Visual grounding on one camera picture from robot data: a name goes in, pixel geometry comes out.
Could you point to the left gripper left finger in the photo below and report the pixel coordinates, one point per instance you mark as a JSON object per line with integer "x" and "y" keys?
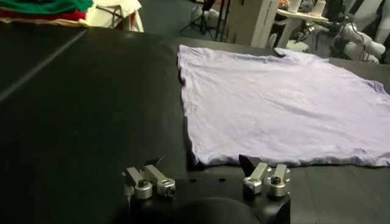
{"x": 143, "y": 182}

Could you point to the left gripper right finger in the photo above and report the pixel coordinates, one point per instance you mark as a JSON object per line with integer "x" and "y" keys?
{"x": 259, "y": 179}

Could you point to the lavender T-shirt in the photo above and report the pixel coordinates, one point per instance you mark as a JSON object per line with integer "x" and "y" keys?
{"x": 274, "y": 109}

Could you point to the black vinyl table cover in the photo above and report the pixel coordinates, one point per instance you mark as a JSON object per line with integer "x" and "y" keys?
{"x": 27, "y": 45}
{"x": 106, "y": 106}

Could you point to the tall white cardboard box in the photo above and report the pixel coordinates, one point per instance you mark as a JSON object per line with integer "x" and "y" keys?
{"x": 246, "y": 21}

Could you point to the white height-adjustable desk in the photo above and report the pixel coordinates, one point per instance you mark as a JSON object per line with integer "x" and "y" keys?
{"x": 300, "y": 16}

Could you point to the white wheeled robot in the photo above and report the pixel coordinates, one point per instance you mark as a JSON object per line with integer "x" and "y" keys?
{"x": 356, "y": 39}

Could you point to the black tripod stand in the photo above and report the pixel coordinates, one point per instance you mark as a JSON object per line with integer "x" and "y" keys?
{"x": 202, "y": 18}

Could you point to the white tumbler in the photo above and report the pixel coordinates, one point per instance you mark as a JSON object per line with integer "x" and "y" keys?
{"x": 294, "y": 5}

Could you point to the beige folded garment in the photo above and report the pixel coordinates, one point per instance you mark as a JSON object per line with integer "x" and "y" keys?
{"x": 36, "y": 21}

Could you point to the red folded garment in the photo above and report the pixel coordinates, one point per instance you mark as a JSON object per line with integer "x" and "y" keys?
{"x": 36, "y": 14}

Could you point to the green folded garment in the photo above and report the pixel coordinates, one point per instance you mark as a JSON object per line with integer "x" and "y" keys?
{"x": 42, "y": 5}

